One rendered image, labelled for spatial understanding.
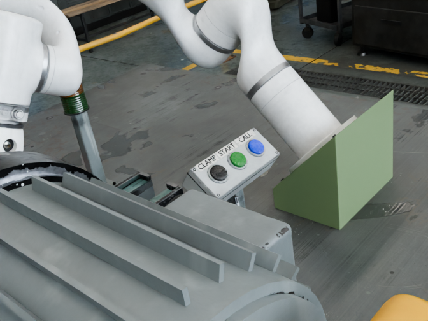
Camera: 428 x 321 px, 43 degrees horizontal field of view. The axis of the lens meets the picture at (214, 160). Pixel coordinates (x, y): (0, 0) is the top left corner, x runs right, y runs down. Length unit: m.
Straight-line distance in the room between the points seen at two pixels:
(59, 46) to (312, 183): 0.58
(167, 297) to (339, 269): 0.87
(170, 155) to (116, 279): 1.33
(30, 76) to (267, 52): 0.56
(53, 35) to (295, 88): 0.53
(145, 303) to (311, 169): 0.93
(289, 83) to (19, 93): 0.59
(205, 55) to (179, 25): 0.09
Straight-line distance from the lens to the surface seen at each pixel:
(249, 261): 0.27
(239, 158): 0.93
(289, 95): 1.20
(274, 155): 0.98
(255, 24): 1.22
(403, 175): 1.38
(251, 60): 1.22
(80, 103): 1.38
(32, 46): 0.87
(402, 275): 1.09
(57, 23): 0.95
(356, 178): 1.20
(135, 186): 1.23
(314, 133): 1.19
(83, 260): 0.28
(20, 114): 0.86
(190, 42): 1.28
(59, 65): 0.88
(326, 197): 1.17
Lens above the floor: 1.52
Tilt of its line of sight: 28 degrees down
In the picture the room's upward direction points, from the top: 10 degrees counter-clockwise
